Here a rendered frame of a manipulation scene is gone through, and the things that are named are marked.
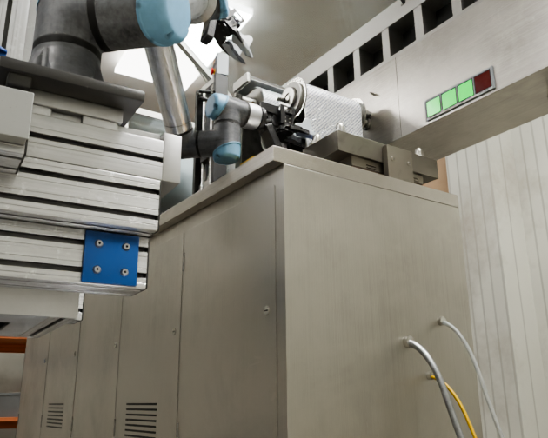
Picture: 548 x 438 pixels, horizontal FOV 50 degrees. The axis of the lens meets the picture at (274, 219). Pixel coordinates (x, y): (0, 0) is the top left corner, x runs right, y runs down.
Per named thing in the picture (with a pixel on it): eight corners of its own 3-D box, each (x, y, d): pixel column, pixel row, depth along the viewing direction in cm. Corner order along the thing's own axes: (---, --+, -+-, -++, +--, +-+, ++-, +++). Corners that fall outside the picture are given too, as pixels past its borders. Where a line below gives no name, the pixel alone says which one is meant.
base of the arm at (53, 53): (22, 71, 92) (29, 16, 95) (9, 110, 105) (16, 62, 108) (117, 95, 100) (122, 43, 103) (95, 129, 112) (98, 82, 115)
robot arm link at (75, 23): (53, 74, 112) (60, 12, 116) (121, 67, 110) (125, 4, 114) (16, 37, 101) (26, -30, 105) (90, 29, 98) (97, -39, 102)
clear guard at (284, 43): (175, 36, 279) (176, 35, 280) (245, 116, 291) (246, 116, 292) (311, -120, 197) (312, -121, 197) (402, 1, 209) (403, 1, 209)
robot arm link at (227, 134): (204, 168, 168) (205, 132, 171) (243, 165, 166) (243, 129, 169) (197, 157, 160) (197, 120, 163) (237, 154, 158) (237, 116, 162)
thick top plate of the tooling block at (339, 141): (303, 168, 173) (302, 149, 174) (400, 193, 194) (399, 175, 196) (338, 149, 160) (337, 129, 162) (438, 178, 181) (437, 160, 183)
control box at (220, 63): (208, 80, 248) (209, 59, 251) (223, 82, 251) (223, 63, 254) (212, 72, 242) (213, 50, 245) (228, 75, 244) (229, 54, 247)
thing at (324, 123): (305, 160, 180) (304, 105, 185) (364, 175, 192) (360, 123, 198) (307, 160, 179) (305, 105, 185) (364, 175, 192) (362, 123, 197)
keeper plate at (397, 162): (384, 182, 167) (382, 146, 170) (409, 189, 172) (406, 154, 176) (390, 179, 165) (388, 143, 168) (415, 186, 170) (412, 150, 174)
